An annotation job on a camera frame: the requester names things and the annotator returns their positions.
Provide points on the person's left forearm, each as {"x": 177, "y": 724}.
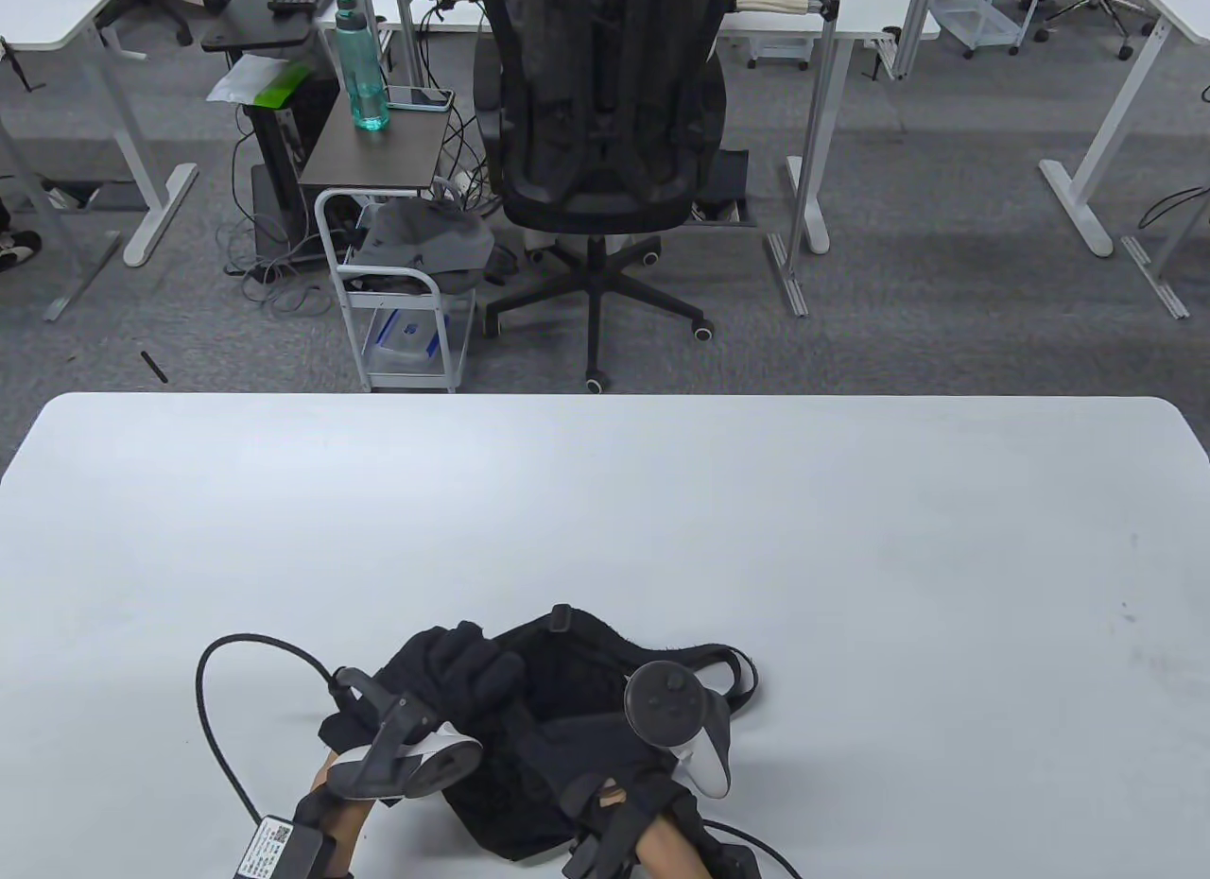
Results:
{"x": 331, "y": 794}

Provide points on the grey white right hand controller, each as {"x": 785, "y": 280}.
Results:
{"x": 666, "y": 704}

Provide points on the white desk with white leg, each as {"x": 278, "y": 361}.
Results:
{"x": 1134, "y": 76}

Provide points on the black mesh office chair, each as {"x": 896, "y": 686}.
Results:
{"x": 600, "y": 113}

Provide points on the grey white left hand controller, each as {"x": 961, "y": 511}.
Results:
{"x": 406, "y": 770}

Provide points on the beige cloth roll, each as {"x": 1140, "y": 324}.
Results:
{"x": 770, "y": 2}

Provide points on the white desk with rounded corner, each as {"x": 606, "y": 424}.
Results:
{"x": 47, "y": 9}

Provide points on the teal water bottle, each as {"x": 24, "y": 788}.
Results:
{"x": 364, "y": 76}

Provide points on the long white desk aluminium legs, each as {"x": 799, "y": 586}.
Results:
{"x": 851, "y": 14}

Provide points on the grey fabric bag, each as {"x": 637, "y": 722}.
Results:
{"x": 425, "y": 241}

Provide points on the white paper sheet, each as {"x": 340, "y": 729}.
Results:
{"x": 236, "y": 80}

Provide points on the grey white hand controller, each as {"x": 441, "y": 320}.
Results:
{"x": 666, "y": 704}
{"x": 406, "y": 770}

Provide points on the green packet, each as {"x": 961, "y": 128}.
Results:
{"x": 284, "y": 83}

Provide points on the person's right hand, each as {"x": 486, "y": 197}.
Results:
{"x": 586, "y": 747}

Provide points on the white power strip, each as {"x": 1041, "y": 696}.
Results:
{"x": 463, "y": 178}

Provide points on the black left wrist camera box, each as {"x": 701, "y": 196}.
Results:
{"x": 279, "y": 849}

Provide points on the black swivel chair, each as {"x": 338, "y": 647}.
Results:
{"x": 161, "y": 5}

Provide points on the smartphone with light case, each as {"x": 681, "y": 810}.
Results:
{"x": 416, "y": 97}

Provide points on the person's left hand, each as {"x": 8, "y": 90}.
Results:
{"x": 454, "y": 662}

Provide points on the black star-base chair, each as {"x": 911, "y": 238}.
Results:
{"x": 1101, "y": 5}

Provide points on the aluminium frame foot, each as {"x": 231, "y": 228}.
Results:
{"x": 80, "y": 274}
{"x": 1158, "y": 279}

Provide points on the person's right forearm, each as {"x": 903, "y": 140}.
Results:
{"x": 666, "y": 851}

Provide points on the black pen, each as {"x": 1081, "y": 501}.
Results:
{"x": 154, "y": 368}

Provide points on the blue and white box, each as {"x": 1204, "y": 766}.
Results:
{"x": 406, "y": 336}

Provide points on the small dark side table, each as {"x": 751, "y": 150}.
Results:
{"x": 378, "y": 156}

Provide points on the white rolling cart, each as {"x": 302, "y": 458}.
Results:
{"x": 388, "y": 271}

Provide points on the black standing desk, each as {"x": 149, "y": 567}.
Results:
{"x": 255, "y": 19}

